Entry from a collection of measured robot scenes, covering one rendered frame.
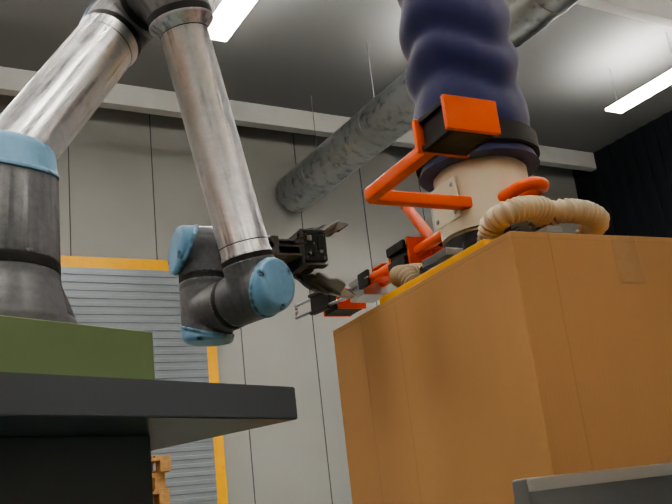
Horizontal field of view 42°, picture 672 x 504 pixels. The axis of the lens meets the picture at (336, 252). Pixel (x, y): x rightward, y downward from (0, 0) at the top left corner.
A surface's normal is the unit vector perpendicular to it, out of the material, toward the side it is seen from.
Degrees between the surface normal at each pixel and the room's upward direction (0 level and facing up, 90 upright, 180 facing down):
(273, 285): 94
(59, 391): 90
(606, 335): 90
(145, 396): 90
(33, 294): 69
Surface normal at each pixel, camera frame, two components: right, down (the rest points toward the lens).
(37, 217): 0.83, -0.27
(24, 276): 0.59, -0.61
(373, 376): -0.90, -0.03
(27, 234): 0.68, -0.31
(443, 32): -0.14, -0.55
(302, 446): 0.48, -0.31
